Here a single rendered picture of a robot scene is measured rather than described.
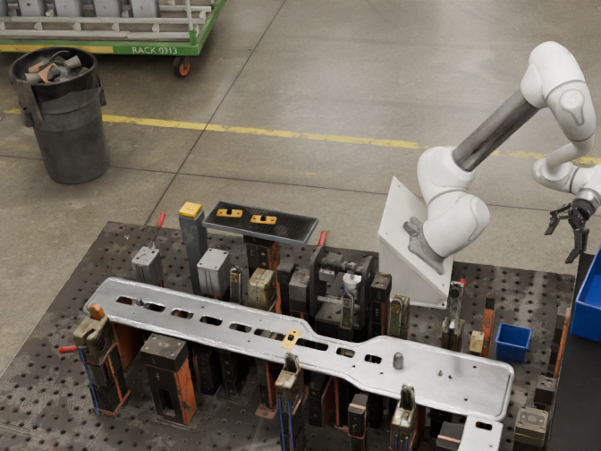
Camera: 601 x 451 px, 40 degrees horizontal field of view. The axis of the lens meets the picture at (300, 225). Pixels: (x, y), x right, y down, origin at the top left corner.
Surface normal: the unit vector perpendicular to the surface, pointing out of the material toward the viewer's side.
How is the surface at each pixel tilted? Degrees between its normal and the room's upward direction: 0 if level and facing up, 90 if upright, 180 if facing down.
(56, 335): 0
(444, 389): 0
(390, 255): 90
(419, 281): 90
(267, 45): 0
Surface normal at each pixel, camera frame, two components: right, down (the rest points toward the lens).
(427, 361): -0.04, -0.79
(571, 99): -0.37, -0.22
